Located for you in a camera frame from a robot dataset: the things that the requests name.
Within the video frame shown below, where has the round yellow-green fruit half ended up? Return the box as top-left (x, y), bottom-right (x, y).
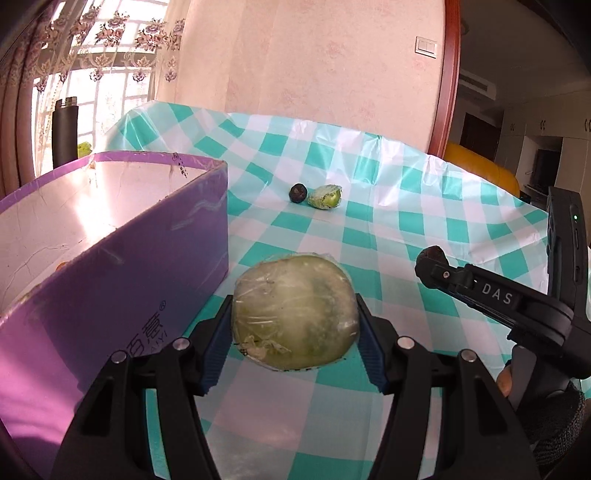
top-left (231, 253), bottom-right (360, 371)

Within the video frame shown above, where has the person's right hand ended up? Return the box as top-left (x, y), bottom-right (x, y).
top-left (496, 364), bottom-right (591, 468)

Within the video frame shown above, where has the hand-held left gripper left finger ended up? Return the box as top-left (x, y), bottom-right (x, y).
top-left (51, 295), bottom-right (234, 480)

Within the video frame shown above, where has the white cabinet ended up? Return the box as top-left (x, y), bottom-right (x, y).
top-left (496, 90), bottom-right (591, 204)

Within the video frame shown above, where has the purple cardboard box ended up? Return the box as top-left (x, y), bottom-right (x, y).
top-left (0, 151), bottom-right (230, 476)

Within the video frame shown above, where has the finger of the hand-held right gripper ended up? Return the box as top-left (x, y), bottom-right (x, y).
top-left (414, 251), bottom-right (525, 330)

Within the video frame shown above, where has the ceiling air vent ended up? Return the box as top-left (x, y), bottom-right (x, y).
top-left (459, 69), bottom-right (499, 100)

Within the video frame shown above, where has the dark television screen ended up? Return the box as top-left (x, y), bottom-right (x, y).
top-left (533, 148), bottom-right (561, 190)

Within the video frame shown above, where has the wrapped green fruit wedge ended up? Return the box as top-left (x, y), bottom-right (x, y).
top-left (308, 184), bottom-right (343, 209)

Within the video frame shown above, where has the black cylinder with metal top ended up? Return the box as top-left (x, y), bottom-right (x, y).
top-left (52, 97), bottom-right (80, 169)

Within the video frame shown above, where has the wooden door frame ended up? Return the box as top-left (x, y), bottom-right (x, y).
top-left (427, 0), bottom-right (462, 158)

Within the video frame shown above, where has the teal white checked tablecloth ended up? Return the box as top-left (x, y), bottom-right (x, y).
top-left (104, 100), bottom-right (561, 480)

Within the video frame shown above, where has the yellow sofa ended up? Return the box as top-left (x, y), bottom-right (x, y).
top-left (443, 141), bottom-right (520, 195)

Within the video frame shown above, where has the floral lace curtain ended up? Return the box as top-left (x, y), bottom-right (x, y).
top-left (0, 0), bottom-right (185, 195)

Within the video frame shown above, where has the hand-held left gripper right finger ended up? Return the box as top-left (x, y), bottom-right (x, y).
top-left (355, 293), bottom-right (541, 480)

